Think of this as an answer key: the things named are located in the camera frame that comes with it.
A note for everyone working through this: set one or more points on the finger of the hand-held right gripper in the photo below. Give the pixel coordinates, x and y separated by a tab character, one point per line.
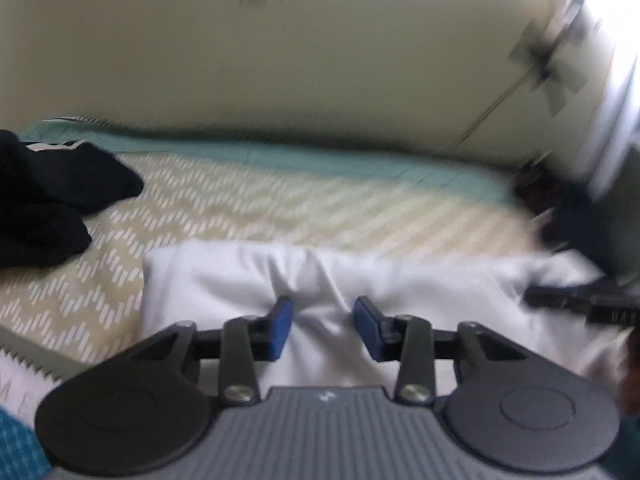
555	297

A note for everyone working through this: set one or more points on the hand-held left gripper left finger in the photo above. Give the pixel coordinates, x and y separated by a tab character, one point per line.
280	331

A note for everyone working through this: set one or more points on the green patterned blanket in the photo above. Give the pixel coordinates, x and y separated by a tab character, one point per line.
250	200

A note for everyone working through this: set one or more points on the teal patterned cloth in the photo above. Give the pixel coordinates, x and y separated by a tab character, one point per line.
20	445

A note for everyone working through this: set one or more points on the white printed garment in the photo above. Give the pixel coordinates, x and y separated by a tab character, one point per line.
400	280

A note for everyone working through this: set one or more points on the white cloth with zigzag edge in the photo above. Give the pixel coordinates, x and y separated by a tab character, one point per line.
22	385

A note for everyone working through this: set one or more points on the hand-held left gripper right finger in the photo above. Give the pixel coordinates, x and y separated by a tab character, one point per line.
367	331

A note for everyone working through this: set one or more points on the white door frame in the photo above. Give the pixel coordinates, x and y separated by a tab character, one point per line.
616	110

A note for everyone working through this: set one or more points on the black garment with white stripe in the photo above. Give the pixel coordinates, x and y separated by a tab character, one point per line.
50	200

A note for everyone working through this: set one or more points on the dark cloth with red trim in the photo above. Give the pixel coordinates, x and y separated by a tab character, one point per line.
565	210

